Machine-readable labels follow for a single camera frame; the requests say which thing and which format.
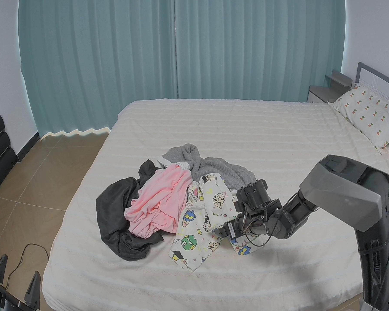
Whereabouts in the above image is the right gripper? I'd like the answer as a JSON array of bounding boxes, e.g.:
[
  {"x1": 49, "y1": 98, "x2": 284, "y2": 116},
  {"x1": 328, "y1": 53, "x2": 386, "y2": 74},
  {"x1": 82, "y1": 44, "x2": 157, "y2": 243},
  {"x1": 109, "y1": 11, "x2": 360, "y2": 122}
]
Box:
[{"x1": 212, "y1": 217, "x2": 247, "y2": 240}]

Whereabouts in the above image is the white printed pyjama top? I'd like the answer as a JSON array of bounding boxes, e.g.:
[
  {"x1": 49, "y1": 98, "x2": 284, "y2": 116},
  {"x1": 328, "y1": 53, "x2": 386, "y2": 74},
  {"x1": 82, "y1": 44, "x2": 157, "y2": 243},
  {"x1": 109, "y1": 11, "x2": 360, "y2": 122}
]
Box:
[{"x1": 168, "y1": 172, "x2": 257, "y2": 273}]

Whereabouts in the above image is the grey garment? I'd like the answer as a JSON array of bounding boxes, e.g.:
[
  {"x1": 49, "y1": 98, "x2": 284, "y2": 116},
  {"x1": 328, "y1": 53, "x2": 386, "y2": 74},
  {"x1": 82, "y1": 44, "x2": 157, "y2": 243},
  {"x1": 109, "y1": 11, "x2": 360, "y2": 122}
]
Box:
[{"x1": 156, "y1": 143, "x2": 257, "y2": 194}]

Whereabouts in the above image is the pink garment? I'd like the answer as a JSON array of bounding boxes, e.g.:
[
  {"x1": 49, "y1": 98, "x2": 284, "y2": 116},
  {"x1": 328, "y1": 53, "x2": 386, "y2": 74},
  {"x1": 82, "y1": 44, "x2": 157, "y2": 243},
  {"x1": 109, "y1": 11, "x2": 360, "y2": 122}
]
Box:
[{"x1": 124, "y1": 164, "x2": 193, "y2": 239}]

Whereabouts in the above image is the bed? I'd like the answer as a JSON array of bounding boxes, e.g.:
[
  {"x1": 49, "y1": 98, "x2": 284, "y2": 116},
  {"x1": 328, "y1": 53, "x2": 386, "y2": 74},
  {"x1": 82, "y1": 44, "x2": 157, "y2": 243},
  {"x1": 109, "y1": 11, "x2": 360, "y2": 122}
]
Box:
[{"x1": 40, "y1": 62, "x2": 389, "y2": 311}]

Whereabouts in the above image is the black garment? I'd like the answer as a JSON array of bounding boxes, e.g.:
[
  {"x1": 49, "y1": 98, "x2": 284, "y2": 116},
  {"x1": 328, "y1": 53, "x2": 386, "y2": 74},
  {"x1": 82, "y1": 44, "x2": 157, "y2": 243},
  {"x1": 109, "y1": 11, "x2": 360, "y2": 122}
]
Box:
[{"x1": 95, "y1": 160, "x2": 165, "y2": 262}]

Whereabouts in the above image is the grey bedside table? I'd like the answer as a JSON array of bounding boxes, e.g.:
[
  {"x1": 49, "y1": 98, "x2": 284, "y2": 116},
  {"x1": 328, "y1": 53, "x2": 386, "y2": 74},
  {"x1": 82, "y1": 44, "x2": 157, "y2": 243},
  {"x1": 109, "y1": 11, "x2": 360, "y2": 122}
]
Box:
[{"x1": 307, "y1": 69, "x2": 354, "y2": 104}]

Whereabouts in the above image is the white printed pillow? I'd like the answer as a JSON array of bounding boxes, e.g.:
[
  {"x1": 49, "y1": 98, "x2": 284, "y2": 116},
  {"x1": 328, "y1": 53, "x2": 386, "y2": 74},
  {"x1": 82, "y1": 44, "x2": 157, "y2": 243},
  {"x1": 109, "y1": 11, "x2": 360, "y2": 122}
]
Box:
[{"x1": 332, "y1": 84, "x2": 389, "y2": 155}]

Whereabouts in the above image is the black cable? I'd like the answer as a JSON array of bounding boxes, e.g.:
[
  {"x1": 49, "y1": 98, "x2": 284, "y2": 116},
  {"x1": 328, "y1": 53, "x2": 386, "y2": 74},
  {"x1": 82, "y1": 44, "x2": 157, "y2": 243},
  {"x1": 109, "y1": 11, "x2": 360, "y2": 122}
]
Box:
[
  {"x1": 245, "y1": 230, "x2": 270, "y2": 248},
  {"x1": 6, "y1": 243, "x2": 50, "y2": 291}
]

